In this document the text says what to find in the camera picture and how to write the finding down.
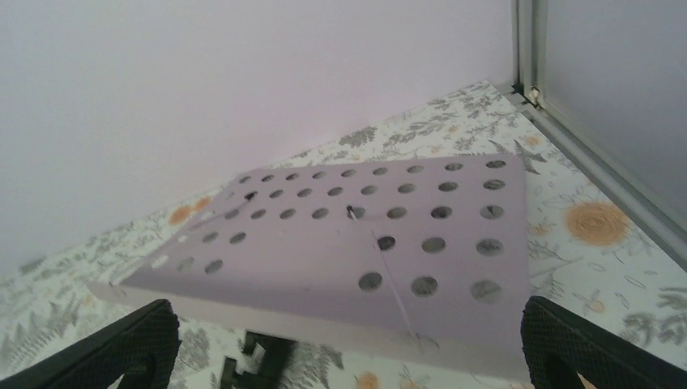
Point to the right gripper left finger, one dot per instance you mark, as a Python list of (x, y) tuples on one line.
[(138, 351)]

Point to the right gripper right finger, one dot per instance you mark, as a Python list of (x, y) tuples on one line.
[(562, 350)]

